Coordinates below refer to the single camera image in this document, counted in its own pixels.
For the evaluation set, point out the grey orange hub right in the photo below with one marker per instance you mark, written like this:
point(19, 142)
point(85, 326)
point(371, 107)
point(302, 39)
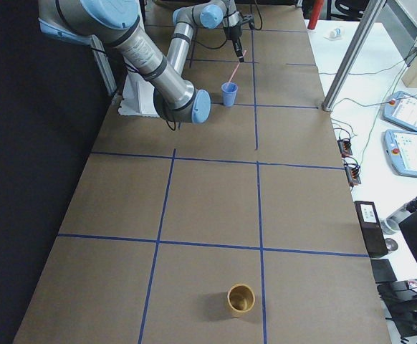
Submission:
point(352, 171)

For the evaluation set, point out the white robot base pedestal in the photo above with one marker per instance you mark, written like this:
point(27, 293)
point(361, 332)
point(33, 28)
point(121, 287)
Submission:
point(137, 97)

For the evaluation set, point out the grey orange hub left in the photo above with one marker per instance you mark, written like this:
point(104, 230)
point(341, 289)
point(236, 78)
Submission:
point(345, 147)

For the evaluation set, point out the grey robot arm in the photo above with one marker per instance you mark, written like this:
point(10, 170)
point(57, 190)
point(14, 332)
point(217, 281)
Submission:
point(210, 15)
point(117, 24)

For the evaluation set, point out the teach pendant lower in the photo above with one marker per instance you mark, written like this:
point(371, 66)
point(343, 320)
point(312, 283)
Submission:
point(401, 150)

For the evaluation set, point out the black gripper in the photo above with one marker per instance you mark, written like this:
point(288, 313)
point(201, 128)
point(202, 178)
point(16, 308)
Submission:
point(233, 32)

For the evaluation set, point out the aluminium frame post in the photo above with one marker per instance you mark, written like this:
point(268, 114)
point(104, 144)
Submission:
point(361, 34)

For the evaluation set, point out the pink chopstick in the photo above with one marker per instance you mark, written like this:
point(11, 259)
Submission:
point(237, 67)

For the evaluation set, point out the grey orange hub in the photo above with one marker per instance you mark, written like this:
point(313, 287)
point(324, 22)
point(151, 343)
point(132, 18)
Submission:
point(345, 147)
point(352, 171)

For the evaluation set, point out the red cylinder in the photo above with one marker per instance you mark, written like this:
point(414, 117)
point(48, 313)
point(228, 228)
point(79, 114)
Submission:
point(315, 14)

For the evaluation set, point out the teach pendant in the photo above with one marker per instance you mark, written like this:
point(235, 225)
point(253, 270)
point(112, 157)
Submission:
point(401, 150)
point(401, 109)

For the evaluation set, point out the gold cup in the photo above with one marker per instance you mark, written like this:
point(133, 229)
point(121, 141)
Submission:
point(240, 299)

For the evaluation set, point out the teach pendant upper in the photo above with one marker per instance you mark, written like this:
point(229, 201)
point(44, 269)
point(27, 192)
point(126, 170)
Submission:
point(401, 109)

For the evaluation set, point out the blue paper cup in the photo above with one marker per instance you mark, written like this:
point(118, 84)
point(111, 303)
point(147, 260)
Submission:
point(229, 92)

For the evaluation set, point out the black box white label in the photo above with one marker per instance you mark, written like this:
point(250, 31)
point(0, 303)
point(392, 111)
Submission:
point(370, 228)

